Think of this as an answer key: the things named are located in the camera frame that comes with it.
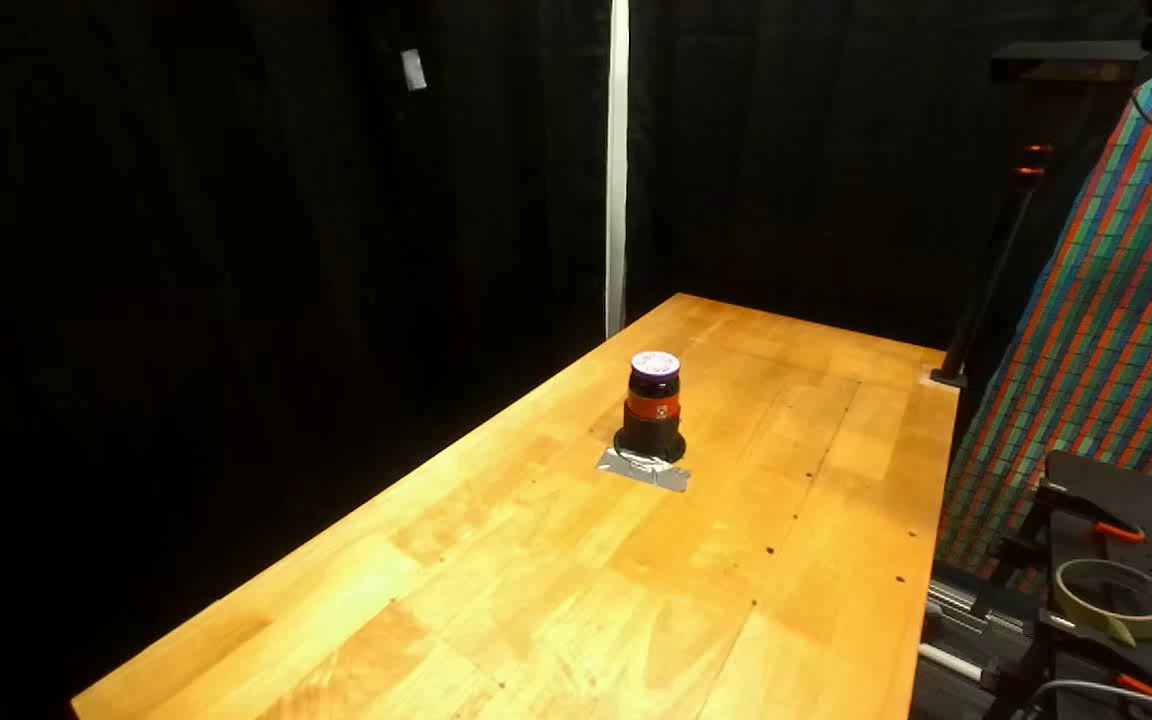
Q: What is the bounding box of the dark upside-down cup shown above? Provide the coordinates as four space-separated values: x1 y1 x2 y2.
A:
613 347 692 463

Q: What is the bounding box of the orange knob on stand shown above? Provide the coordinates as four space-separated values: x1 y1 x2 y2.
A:
1011 141 1054 183

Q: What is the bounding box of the black tripod stand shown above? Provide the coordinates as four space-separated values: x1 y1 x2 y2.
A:
928 38 1152 394

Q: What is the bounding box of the colourful patterned board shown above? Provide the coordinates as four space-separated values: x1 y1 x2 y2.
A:
934 72 1152 580

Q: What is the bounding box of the black perforated plate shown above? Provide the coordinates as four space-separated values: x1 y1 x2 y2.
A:
999 448 1152 696

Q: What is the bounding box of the beige tape roll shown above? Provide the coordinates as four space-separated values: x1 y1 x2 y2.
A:
1048 552 1152 649

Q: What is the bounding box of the white vertical pole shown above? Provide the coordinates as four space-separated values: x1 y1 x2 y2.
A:
601 0 637 339

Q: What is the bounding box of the small white tag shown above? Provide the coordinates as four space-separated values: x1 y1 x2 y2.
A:
396 45 433 97

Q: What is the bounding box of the orange handled clamp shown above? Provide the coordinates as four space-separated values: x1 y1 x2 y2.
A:
1038 624 1152 707
1034 480 1152 552

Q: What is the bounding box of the aluminium rail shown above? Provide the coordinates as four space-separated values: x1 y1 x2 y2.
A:
915 567 1048 696

